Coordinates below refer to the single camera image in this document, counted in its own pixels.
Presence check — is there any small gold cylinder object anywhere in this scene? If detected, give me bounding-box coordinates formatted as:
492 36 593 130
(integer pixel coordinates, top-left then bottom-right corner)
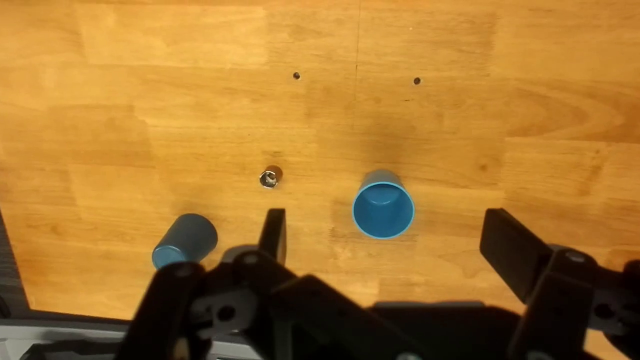
259 165 284 190

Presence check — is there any blue cup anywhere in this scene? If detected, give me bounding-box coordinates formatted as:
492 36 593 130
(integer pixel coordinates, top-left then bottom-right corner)
352 169 416 240
151 213 219 271

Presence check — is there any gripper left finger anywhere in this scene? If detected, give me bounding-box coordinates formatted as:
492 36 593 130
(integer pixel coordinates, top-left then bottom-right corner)
115 208 381 360

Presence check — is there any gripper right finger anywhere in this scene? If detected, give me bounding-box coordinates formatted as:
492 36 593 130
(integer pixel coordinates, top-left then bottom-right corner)
479 208 640 360

